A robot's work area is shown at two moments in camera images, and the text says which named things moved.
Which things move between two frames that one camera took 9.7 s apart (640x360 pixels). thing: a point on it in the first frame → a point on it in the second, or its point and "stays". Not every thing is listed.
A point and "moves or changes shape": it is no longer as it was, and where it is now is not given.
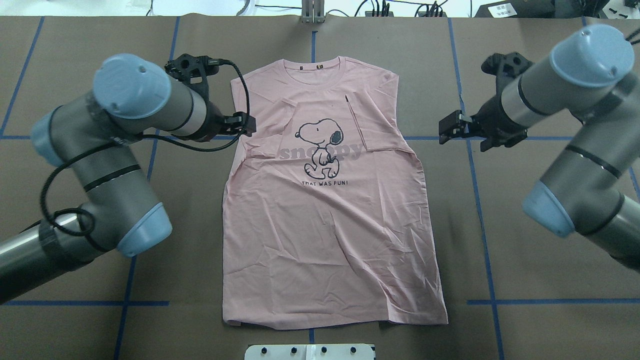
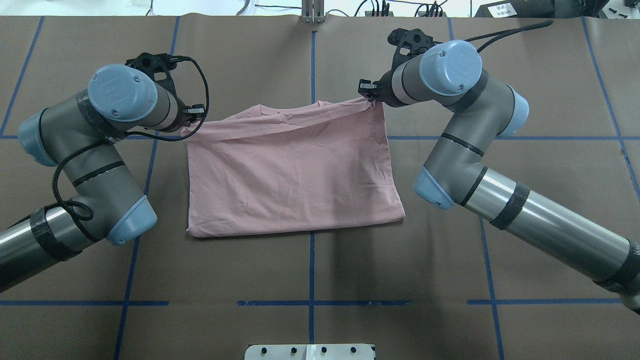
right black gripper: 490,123 → 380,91
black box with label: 518,9 stays
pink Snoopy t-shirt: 326,224 moves or changes shape
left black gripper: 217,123 → 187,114
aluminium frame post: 313,11 stays
